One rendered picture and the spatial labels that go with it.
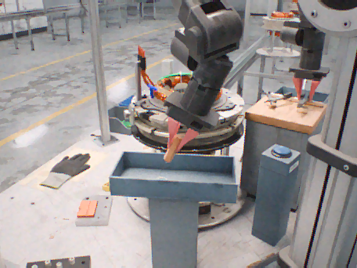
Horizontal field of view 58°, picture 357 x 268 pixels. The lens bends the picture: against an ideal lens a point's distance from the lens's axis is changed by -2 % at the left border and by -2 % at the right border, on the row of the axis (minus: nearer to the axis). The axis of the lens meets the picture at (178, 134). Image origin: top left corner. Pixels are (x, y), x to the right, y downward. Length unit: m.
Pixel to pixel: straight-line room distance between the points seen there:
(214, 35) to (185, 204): 0.34
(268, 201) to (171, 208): 0.28
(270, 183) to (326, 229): 0.26
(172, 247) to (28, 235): 0.44
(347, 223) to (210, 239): 0.43
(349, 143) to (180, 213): 0.35
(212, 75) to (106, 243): 0.56
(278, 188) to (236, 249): 0.20
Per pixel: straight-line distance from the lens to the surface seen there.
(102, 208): 1.02
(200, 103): 0.58
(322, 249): 0.64
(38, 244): 0.98
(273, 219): 0.89
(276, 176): 0.82
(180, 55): 0.62
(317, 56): 0.98
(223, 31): 0.53
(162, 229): 0.73
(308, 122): 0.94
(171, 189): 0.65
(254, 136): 0.99
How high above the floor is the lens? 1.42
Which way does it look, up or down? 26 degrees down
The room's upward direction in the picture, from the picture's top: straight up
